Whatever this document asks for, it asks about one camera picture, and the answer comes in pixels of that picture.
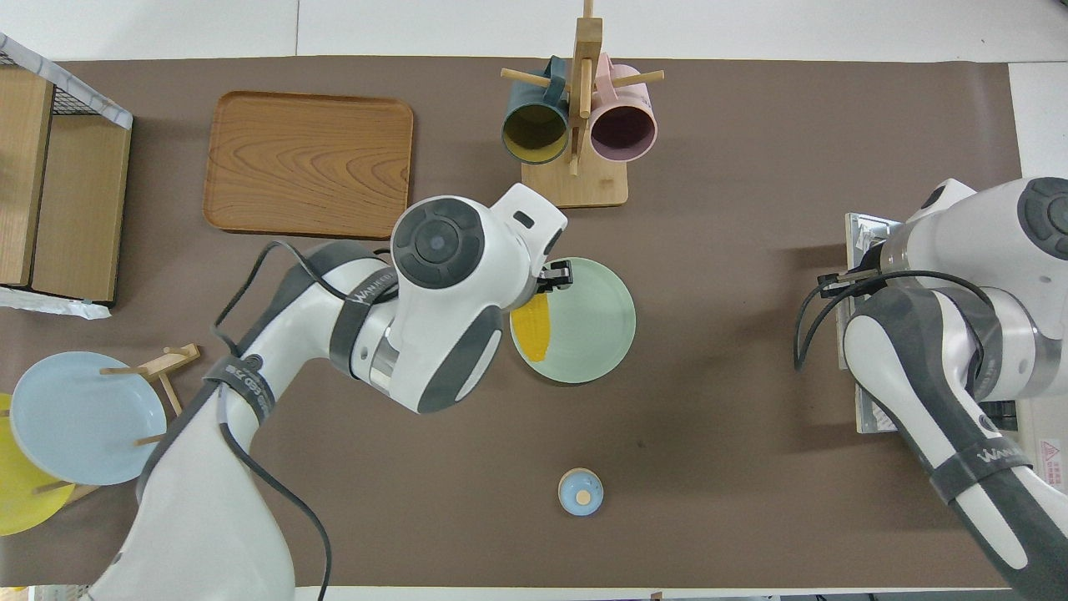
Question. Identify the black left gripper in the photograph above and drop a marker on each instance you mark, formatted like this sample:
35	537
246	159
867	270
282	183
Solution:
557	275

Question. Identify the mint green plate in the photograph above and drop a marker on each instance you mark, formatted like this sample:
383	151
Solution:
592	325

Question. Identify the yellow corn cob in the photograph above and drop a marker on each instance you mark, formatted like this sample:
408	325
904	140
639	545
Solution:
534	334

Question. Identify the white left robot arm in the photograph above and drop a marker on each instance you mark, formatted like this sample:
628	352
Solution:
434	334

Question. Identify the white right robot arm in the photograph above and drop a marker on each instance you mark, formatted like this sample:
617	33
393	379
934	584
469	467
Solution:
918	376

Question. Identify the wooden mug rack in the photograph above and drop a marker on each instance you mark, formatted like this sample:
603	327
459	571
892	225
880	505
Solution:
576	188

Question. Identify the dark teal mug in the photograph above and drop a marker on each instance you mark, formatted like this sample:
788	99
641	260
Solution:
534	133

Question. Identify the pink mug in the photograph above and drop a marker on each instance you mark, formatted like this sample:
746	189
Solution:
622	133

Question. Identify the brown table mat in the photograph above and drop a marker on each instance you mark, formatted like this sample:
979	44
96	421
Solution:
751	334

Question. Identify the small blue bell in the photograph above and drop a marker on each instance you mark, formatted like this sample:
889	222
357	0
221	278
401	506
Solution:
581	492

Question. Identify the wooden tray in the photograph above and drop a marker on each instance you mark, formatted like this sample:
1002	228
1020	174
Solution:
309	167

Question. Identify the wooden plate rack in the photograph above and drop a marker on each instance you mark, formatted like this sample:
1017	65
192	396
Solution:
171	361

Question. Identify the light blue plate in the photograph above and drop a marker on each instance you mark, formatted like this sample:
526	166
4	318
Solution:
83	417

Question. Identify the white checkered cloth liner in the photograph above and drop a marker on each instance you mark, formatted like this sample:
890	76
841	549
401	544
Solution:
92	102

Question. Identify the yellow plate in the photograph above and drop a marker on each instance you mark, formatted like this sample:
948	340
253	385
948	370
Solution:
17	501

